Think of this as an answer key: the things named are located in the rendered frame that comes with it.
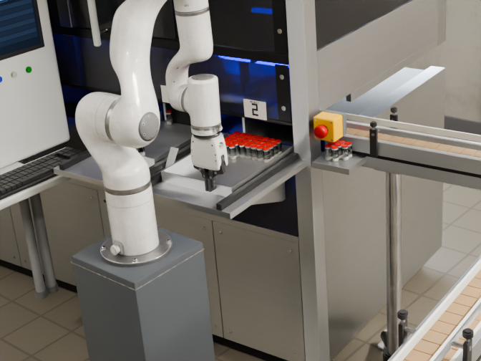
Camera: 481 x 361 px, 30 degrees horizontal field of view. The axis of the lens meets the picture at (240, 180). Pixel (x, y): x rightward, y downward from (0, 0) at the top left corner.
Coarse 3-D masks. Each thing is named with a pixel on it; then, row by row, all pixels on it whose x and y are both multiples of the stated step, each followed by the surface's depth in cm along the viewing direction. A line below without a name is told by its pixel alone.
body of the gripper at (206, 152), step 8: (192, 136) 251; (200, 136) 248; (208, 136) 247; (216, 136) 248; (192, 144) 252; (200, 144) 250; (208, 144) 248; (216, 144) 247; (224, 144) 250; (192, 152) 253; (200, 152) 251; (208, 152) 249; (216, 152) 248; (224, 152) 250; (192, 160) 254; (200, 160) 252; (208, 160) 250; (216, 160) 249; (224, 160) 254; (208, 168) 252; (216, 168) 250
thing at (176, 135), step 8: (160, 112) 316; (160, 120) 317; (160, 128) 310; (168, 128) 310; (176, 128) 309; (184, 128) 309; (160, 136) 304; (168, 136) 303; (176, 136) 302; (184, 136) 302; (152, 144) 298; (160, 144) 297; (168, 144) 296; (176, 144) 296; (184, 144) 289; (152, 152) 291; (160, 152) 291; (168, 152) 283; (152, 160) 278; (160, 160) 280
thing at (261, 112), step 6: (246, 102) 281; (252, 102) 280; (258, 102) 278; (264, 102) 277; (246, 108) 282; (258, 108) 279; (264, 108) 278; (246, 114) 283; (252, 114) 282; (258, 114) 280; (264, 114) 279
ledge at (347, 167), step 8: (320, 160) 275; (328, 160) 275; (344, 160) 274; (352, 160) 273; (360, 160) 273; (320, 168) 274; (328, 168) 272; (336, 168) 270; (344, 168) 269; (352, 168) 270
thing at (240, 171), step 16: (240, 160) 279; (256, 160) 278; (272, 160) 270; (176, 176) 265; (192, 176) 271; (224, 176) 269; (240, 176) 269; (256, 176) 264; (208, 192) 260; (224, 192) 257
